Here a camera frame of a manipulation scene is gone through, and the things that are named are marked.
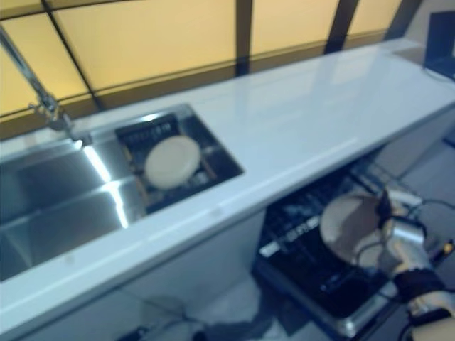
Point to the metal sink drying rack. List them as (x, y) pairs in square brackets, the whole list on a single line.
[(217, 160)]

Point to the black box appliance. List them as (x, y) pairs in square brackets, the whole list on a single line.
[(440, 42)]

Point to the stainless steel sink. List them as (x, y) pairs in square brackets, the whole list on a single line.
[(53, 199)]

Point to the black dishwasher rack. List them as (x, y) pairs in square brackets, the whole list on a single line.
[(302, 266)]

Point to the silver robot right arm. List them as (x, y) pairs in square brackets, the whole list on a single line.
[(409, 248)]

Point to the chrome kitchen faucet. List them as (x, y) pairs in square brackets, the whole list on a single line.
[(25, 71)]

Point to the white kitchen cabinet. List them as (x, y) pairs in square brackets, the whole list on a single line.
[(142, 284)]

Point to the yellow window with dark frame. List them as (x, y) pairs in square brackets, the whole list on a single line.
[(142, 42)]

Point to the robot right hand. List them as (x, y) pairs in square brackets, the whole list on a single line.
[(387, 209)]

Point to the cream round plate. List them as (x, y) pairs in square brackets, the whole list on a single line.
[(345, 223), (172, 163)]

